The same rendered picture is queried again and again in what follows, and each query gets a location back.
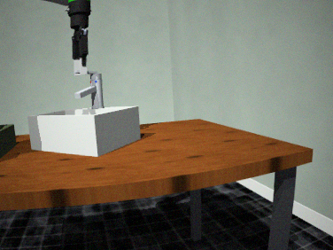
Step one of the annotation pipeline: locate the white rectangular sink basin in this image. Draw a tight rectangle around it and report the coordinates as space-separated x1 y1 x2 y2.
27 106 141 157

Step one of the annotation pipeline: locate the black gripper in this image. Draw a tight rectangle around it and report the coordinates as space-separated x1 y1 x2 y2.
70 13 89 76

